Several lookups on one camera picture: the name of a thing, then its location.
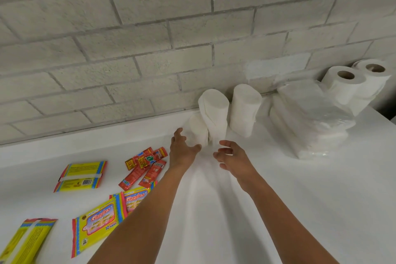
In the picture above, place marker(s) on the person's left hand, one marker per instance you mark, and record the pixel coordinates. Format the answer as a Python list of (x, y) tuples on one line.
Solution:
[(181, 154)]

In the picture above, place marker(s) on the person's right hand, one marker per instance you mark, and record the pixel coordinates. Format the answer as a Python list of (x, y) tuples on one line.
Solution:
[(238, 163)]

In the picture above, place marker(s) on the person's left thumb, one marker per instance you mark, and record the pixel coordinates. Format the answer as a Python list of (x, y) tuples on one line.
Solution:
[(194, 148)]

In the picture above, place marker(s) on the person's right fingers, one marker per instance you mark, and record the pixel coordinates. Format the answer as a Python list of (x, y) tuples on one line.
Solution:
[(225, 153)]

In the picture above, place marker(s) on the person's right forearm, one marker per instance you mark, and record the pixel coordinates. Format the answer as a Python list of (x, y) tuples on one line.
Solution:
[(278, 220)]

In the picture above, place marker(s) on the person's left forearm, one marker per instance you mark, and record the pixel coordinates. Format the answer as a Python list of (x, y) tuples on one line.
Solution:
[(145, 214)]

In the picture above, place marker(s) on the small white tissue roll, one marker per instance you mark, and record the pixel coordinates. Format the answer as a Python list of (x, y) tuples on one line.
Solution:
[(198, 132)]

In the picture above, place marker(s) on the leaning white tissue roll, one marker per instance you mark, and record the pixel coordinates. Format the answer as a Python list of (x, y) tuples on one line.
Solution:
[(214, 115)]

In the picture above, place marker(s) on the red sachet with green spot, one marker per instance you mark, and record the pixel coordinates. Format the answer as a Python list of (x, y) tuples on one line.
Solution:
[(153, 157)]

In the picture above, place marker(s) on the upright white tissue roll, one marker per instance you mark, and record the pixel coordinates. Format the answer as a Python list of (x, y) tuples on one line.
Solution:
[(246, 110)]

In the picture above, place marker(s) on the long red sachet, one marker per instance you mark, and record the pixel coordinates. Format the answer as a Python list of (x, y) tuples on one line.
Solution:
[(133, 177)]

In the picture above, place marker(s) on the yellow wipes packet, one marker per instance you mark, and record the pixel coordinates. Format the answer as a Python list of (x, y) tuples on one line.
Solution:
[(136, 198), (96, 223), (23, 242), (81, 176)]

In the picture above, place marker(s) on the plastic-wrapped white tissue packs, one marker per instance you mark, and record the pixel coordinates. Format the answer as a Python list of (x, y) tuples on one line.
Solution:
[(309, 121)]

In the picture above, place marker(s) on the yellow wipes packet back side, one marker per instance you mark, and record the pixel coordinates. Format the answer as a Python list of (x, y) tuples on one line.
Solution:
[(81, 176), (23, 242)]

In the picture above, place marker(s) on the white toilet paper roll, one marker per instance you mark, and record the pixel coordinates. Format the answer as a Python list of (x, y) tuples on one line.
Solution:
[(372, 78), (342, 86), (360, 104)]

